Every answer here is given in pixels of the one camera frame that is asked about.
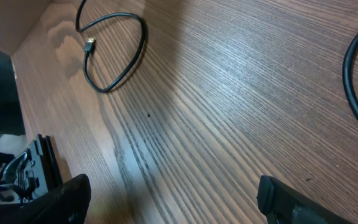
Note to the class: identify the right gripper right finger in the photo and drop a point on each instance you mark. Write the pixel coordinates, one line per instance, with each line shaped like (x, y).
(283, 204)

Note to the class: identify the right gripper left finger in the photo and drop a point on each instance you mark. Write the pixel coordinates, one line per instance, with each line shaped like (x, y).
(68, 203)

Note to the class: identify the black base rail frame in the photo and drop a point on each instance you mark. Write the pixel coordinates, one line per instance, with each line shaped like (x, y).
(31, 174)

